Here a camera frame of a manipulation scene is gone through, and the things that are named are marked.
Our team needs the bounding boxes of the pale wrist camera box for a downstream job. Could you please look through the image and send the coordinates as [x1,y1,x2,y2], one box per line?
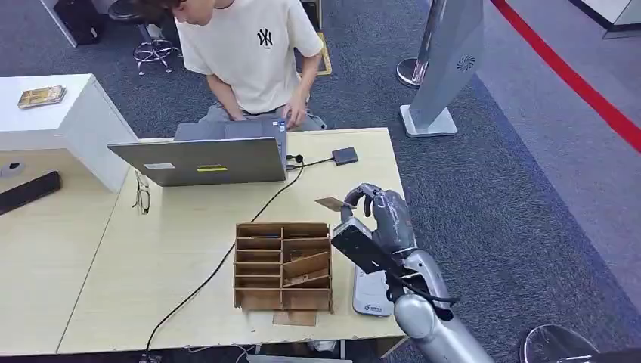
[330,216,401,275]

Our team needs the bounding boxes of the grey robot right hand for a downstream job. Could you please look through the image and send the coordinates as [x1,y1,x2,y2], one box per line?
[340,182,418,256]

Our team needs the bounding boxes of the pale platform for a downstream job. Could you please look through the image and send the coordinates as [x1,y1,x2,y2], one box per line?
[568,0,641,41]

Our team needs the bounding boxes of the black bar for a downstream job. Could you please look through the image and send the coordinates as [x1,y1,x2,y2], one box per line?
[0,171,63,217]

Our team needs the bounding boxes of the small dark card reader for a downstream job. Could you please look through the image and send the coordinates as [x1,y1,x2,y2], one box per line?
[331,146,360,167]

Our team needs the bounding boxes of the round shiny grey base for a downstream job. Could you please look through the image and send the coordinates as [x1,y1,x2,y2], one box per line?
[519,324,602,363]

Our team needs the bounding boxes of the wooden card box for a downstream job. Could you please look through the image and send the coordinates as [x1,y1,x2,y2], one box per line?
[232,222,333,314]

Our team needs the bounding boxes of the round grey puck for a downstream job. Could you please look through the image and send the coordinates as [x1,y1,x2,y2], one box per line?
[0,161,26,179]

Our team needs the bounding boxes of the stack of yellow cards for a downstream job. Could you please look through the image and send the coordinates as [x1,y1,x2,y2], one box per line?
[17,85,67,110]

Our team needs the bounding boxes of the long black power cable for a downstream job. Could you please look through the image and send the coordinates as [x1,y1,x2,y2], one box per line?
[144,155,305,363]

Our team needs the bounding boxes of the flat cardboard piece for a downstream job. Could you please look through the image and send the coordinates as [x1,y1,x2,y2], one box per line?
[272,311,318,328]

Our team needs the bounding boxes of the person's left hand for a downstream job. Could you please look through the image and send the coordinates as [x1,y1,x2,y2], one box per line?
[282,96,309,129]

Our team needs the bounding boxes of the white handheld device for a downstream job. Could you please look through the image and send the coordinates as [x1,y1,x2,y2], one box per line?
[351,264,395,318]

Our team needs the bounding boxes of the chrome stanchion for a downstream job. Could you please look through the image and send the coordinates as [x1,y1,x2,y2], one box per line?
[395,0,447,90]

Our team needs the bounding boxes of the small brown leaning card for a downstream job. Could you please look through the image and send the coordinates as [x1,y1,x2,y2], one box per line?
[284,269,330,289]

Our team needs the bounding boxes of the eyeglasses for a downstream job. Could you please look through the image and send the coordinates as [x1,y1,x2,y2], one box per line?
[132,170,152,216]

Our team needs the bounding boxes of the large brown leaning card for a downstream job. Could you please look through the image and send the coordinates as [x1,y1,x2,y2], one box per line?
[283,251,330,281]

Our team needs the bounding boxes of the black box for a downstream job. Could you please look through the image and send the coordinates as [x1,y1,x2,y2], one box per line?
[54,0,107,47]

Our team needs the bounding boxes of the grey kiosk stand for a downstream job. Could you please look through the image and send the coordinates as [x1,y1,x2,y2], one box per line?
[399,0,486,139]

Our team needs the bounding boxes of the short black reader cable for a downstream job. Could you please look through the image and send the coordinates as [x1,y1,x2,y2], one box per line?
[287,157,336,170]

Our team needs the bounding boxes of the yellow-brown card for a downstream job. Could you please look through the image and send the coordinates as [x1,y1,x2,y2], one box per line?
[314,196,358,212]

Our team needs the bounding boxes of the grey laptop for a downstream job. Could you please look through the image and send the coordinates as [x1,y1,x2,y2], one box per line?
[107,116,290,188]

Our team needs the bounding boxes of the chrome stool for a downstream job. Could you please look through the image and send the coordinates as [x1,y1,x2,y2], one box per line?
[107,0,182,76]

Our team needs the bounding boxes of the person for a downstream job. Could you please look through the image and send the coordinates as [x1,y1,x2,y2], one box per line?
[134,0,327,133]

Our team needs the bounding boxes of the white cabinet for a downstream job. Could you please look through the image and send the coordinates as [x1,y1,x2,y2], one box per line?
[0,73,139,194]

